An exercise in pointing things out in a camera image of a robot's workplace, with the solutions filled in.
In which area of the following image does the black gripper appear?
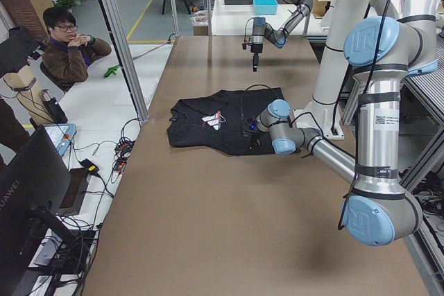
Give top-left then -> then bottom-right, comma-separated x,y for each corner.
248,128 -> 264,147
250,42 -> 264,72

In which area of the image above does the black printed t-shirt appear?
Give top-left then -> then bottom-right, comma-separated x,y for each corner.
167,87 -> 284,156

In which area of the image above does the blue plastic bin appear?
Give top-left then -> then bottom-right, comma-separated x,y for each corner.
253,0 -> 278,16

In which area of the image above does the metal rod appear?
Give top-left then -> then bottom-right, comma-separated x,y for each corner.
132,40 -> 174,60

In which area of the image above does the red black power strip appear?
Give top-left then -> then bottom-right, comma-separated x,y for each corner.
112,137 -> 135,175

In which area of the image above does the black power adapter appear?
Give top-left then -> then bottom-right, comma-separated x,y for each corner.
79,159 -> 99,177

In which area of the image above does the person in brown jacket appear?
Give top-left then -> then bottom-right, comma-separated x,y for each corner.
42,7 -> 112,92

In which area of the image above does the teach pendant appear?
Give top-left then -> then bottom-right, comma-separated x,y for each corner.
44,123 -> 77,157

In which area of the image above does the black computer monitor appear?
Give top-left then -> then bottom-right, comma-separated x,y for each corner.
1,127 -> 76,295

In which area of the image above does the cardboard box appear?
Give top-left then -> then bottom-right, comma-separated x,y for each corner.
1,0 -> 53,41

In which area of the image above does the aluminium frame post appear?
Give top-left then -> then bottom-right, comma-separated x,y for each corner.
98,0 -> 148,124

